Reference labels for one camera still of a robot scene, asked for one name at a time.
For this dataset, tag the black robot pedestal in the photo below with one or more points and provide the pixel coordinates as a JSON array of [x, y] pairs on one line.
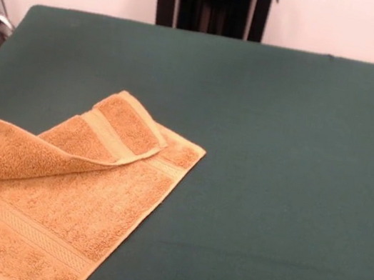
[[211, 3]]

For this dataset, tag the dark green table cloth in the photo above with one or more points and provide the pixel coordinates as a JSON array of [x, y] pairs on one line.
[[277, 163]]

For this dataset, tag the tan terry towel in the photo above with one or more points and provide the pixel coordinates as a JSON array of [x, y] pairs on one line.
[[54, 196]]

